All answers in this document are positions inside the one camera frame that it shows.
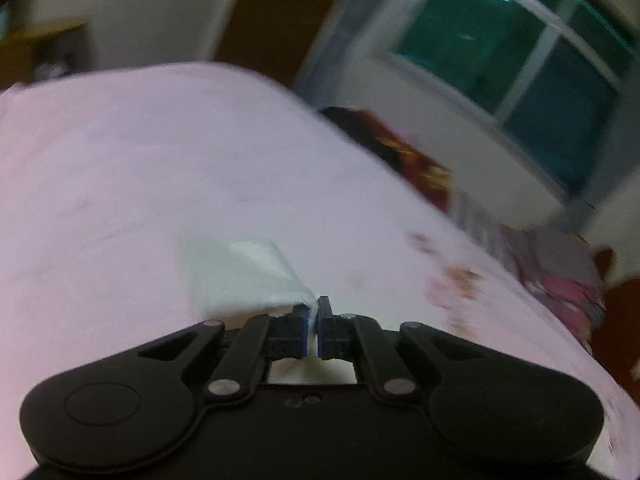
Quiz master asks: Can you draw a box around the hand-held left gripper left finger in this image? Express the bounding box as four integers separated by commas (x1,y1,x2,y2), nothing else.
138,303,310,404

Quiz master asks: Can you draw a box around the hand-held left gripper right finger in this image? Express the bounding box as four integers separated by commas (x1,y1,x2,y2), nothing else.
316,296,490,404

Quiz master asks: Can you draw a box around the white knit garment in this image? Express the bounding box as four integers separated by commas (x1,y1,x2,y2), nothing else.
179,238,321,356

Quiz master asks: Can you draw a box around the stack of folded clothes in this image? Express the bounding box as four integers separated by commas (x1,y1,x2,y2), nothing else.
500,225,609,357

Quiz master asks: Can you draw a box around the dark red patterned cloth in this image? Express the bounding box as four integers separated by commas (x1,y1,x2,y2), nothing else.
350,110,454,212

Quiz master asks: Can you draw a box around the striped pillow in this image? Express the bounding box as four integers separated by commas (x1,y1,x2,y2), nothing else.
449,194,517,262

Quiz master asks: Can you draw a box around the black cloth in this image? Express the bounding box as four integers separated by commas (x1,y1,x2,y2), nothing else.
319,106,382,147

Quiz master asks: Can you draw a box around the pink floral bed sheet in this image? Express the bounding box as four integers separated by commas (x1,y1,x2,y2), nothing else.
0,62,632,480

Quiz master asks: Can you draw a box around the heart-shaped red headboard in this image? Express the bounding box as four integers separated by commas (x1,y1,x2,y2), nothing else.
589,245,640,397

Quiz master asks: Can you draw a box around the brown wooden door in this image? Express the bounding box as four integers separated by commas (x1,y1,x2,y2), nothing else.
214,0,354,87

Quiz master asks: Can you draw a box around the window with white frame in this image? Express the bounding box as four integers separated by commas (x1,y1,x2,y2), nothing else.
367,0,640,201

